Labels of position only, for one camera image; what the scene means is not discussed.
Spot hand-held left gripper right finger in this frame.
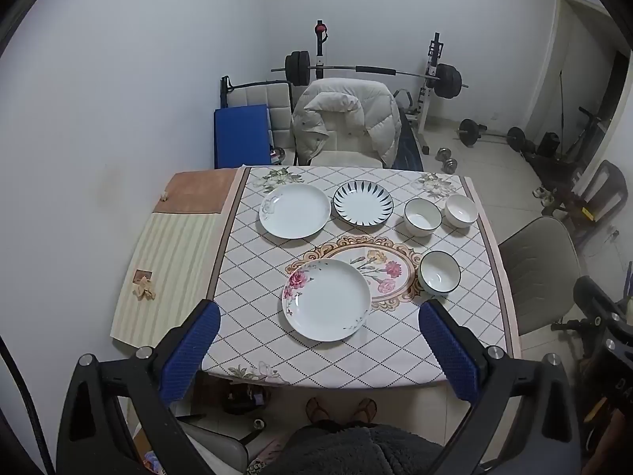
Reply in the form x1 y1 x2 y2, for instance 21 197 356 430
419 299 582 475

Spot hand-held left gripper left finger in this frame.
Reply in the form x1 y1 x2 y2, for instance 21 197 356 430
59 300 221 475

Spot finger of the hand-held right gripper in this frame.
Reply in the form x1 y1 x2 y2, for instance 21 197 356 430
572 276 633 331

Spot pale green bowl dark rim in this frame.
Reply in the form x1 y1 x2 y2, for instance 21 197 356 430
419 250 462 296

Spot pink floral white plate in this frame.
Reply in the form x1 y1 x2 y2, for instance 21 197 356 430
281 258 373 342

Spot white bowl dark rim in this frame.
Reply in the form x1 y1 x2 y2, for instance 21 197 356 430
444 194 479 229
404 198 442 237

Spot blue leaf pattern plate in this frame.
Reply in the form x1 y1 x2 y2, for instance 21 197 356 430
333 179 395 228

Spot white plate grey floral print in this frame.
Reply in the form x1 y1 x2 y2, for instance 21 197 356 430
259 184 332 239

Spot short barbell black plates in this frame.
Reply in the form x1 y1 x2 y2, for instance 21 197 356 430
456 119 526 152

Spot long barbell black weight plates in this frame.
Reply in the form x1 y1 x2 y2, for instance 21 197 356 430
271 51 470 100

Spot grey plastic chair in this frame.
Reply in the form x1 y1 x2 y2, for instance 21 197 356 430
497 217 582 337

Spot black table base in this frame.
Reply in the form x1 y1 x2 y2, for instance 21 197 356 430
222 381 272 417

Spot crumpled beige tissue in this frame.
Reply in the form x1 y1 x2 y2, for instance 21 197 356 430
131 277 156 302

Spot diamond pattern floral tablecloth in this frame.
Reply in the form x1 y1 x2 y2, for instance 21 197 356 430
198 165 522 389

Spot person's right foot in sandal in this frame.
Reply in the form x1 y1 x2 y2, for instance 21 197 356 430
353 398 379 424

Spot person's foot in sandal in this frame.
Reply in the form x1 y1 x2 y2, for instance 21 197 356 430
305 397 331 424
353 398 379 424

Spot beige striped cloth brown end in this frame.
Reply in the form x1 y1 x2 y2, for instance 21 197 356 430
110 169 243 350

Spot dark wooden chair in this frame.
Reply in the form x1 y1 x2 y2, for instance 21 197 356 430
541 160 629 248

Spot dark fleece robe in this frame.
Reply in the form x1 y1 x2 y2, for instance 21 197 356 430
262 420 446 475

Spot person's left foot in sandal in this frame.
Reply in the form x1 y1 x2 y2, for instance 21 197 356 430
305 397 331 424

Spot dark weight bench pad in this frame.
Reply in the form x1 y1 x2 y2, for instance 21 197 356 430
393 114 426 171

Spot blue folding exercise mat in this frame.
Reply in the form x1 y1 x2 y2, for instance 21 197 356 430
214 104 272 169

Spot white puffer jacket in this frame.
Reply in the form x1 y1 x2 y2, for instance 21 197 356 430
292 78 402 168

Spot beige quilted padded chair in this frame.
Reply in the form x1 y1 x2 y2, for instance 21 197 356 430
226 80 298 164

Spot black cable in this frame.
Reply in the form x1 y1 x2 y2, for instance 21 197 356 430
0 331 56 475

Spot white door frame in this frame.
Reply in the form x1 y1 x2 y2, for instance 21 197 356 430
521 0 633 134

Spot black metal frame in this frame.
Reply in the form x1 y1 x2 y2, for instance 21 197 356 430
220 76 288 110

